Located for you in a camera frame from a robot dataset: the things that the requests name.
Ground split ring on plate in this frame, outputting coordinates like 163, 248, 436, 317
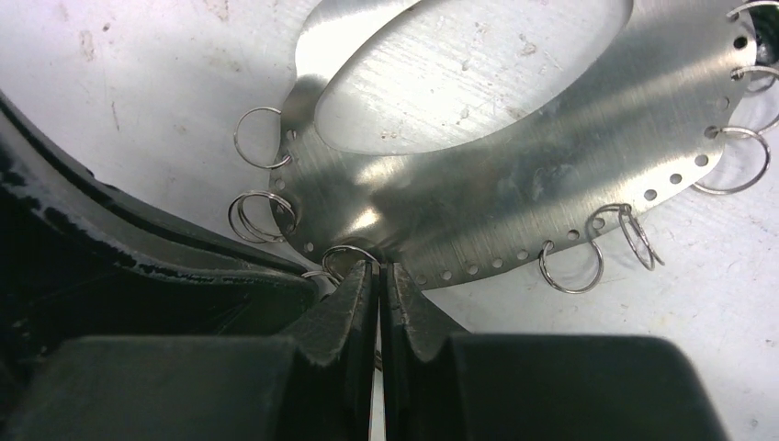
537, 238, 604, 296
233, 106, 295, 170
228, 189, 299, 246
690, 125, 773, 198
587, 202, 666, 272

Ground perforated metal key plate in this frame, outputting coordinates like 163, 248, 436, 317
271, 1, 757, 288

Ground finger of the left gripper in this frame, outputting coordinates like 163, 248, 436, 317
1, 97, 318, 390

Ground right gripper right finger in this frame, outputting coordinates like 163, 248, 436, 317
381, 264, 727, 440

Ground small ring of key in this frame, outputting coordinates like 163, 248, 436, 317
300, 270, 342, 288

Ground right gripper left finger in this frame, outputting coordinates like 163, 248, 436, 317
3, 261, 379, 440

